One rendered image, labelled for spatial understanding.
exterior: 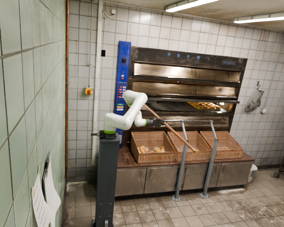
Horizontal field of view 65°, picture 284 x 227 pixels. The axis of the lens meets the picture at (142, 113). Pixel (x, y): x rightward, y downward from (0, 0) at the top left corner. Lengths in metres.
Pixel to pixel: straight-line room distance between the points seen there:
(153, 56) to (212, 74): 1.01
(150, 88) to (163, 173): 1.24
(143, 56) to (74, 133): 1.47
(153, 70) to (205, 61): 0.86
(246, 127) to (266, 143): 0.67
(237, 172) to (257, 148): 1.01
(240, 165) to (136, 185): 1.69
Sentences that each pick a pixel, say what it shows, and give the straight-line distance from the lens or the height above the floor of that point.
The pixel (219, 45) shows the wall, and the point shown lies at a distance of 3.69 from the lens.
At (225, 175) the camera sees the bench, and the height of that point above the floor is 0.30.
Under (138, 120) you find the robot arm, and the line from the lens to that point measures 2.74.
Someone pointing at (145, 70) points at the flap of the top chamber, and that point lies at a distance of 3.22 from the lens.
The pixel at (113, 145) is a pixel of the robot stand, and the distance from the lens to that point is 2.26.
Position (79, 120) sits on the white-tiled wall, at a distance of 3.25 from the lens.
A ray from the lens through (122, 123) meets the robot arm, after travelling 2.11.
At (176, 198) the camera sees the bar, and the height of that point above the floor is 0.01.
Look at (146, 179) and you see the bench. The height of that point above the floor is 0.34.
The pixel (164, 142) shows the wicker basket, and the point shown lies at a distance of 3.54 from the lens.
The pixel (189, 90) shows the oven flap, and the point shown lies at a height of 1.53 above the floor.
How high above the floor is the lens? 2.14
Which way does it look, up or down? 17 degrees down
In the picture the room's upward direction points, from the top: 6 degrees clockwise
